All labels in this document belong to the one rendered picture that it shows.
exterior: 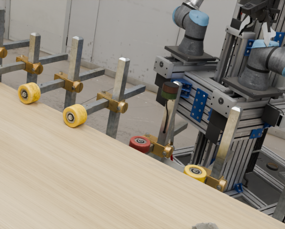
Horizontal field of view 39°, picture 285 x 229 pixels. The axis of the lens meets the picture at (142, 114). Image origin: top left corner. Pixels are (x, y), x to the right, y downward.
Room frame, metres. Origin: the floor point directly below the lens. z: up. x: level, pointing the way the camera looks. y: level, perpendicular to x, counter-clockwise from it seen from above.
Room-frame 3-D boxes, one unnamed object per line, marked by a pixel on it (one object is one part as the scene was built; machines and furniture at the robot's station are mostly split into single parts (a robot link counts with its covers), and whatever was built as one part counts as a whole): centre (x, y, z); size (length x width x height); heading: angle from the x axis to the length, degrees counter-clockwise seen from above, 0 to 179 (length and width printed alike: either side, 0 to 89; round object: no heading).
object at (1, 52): (1.93, 0.80, 0.95); 0.14 x 0.06 x 0.05; 62
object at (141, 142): (1.37, -0.01, 0.85); 0.08 x 0.08 x 0.11
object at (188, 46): (2.33, -0.20, 1.09); 0.15 x 0.15 x 0.10
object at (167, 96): (1.41, -0.08, 1.10); 0.06 x 0.06 x 0.02
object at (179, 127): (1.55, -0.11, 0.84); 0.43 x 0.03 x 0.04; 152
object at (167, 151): (1.46, -0.08, 0.85); 0.14 x 0.06 x 0.05; 62
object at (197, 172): (1.23, -0.23, 0.85); 0.08 x 0.08 x 0.11
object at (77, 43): (1.69, 0.34, 0.93); 0.04 x 0.04 x 0.48; 62
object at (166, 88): (1.41, -0.08, 1.13); 0.06 x 0.06 x 0.02
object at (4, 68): (1.84, 0.58, 0.95); 0.50 x 0.04 x 0.04; 152
